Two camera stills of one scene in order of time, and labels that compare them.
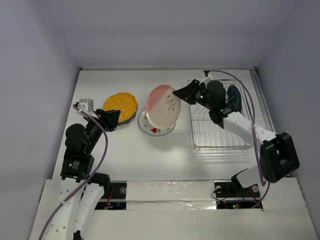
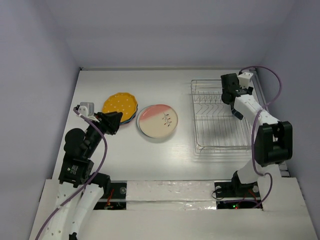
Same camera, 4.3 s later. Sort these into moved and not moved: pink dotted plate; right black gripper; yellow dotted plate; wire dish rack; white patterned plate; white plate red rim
Moved: white plate red rim; right black gripper
Not moved: white patterned plate; yellow dotted plate; wire dish rack; pink dotted plate
